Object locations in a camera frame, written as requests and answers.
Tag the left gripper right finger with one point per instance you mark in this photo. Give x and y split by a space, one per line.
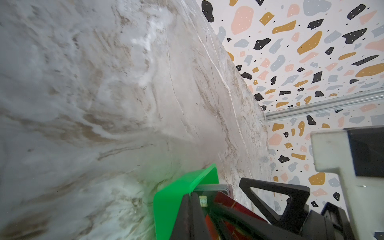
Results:
254 228

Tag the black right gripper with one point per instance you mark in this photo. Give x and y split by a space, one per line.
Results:
290 208

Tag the red VIP card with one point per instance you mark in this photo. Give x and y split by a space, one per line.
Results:
221 198

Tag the stack of cards in tray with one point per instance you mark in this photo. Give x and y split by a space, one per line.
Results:
211 190

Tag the green plastic card tray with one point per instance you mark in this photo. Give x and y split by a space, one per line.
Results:
167 201

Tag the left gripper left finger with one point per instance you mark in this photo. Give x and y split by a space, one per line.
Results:
190 223

